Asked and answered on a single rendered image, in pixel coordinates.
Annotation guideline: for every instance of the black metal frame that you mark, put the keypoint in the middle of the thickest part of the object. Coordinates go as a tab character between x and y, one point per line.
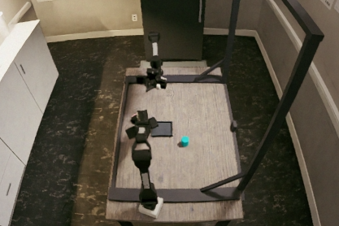
309	46

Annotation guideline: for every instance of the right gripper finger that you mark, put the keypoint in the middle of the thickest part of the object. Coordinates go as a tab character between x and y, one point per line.
146	83
152	85

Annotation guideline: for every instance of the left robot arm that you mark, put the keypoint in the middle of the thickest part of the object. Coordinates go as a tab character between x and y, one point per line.
142	160

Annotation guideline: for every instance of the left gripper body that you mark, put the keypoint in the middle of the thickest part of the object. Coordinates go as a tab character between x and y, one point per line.
130	131

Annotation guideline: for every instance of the teal cylinder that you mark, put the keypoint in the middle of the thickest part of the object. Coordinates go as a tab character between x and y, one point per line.
185	141

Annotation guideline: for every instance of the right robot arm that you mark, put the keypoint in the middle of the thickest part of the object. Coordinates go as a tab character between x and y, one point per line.
155	59

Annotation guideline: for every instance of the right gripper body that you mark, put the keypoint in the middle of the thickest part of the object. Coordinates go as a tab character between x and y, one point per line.
151	78

